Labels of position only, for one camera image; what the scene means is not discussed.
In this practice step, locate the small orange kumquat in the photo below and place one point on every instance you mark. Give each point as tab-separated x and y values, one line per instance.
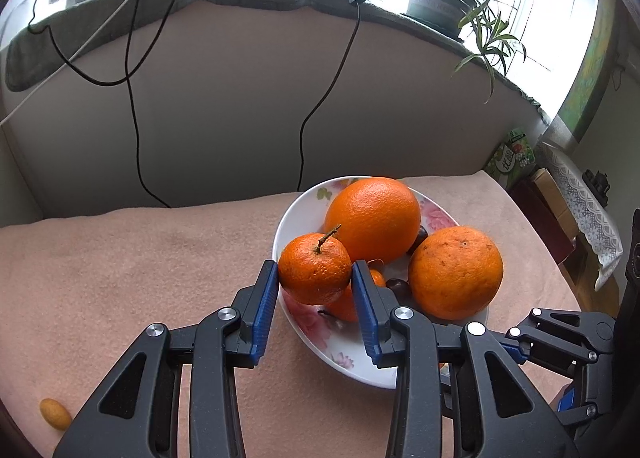
55	413

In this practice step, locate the rough-skinned large orange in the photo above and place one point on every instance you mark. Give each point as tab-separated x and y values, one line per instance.
455	273

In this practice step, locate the stemless mandarin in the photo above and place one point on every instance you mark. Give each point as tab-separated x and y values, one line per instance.
345	309

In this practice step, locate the lace covered side table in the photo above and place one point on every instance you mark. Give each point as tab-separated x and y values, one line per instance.
585	208

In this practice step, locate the dark red cabinet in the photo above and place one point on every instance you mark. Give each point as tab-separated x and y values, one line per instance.
535	218

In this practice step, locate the green landscape painting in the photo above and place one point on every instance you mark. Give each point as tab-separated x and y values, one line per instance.
590	83

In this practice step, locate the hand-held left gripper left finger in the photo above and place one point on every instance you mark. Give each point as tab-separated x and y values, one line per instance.
265	308

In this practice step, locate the green snack packet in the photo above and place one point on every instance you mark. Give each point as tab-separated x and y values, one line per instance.
510	158

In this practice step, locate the cardboard box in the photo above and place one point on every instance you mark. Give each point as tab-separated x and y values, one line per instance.
547	183

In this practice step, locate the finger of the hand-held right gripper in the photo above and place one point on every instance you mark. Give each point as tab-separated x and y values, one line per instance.
565	398
565	333

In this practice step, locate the glossy large orange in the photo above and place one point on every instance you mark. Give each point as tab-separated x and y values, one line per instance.
372	218

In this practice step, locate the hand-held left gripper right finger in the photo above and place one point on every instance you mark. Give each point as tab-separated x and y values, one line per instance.
362	318

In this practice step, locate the green spider plant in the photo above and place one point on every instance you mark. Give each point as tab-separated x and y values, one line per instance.
492	40

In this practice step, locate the mandarin with stem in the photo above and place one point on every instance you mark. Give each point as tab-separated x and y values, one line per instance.
312	270

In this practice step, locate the small black object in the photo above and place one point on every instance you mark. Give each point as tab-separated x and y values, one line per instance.
597	185

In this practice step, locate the white floral plate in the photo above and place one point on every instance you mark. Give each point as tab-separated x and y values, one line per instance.
300	218

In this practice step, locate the dark green plant pot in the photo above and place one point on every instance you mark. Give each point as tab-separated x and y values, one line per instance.
435	3

